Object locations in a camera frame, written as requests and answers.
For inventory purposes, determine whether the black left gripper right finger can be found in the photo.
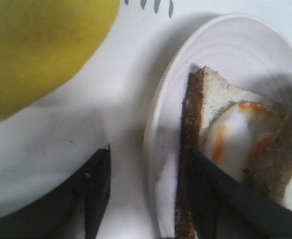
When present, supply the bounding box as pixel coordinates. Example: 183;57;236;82
185;148;292;239

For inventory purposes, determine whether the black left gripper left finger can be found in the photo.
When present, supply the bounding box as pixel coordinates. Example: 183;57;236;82
0;149;111;239

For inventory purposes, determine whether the bread slice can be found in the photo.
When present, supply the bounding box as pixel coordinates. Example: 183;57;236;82
244;110;292;210
175;67;286;239

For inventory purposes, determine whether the white round plate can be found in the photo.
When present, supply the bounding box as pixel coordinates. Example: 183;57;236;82
144;13;292;238

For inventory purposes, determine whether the fried egg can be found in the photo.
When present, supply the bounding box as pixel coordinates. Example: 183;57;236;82
202;103;283;182

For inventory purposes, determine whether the white bear tray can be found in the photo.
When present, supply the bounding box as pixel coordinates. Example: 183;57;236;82
0;0;292;239

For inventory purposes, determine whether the front yellow lemon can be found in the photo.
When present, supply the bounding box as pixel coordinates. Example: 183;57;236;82
0;0;120;121

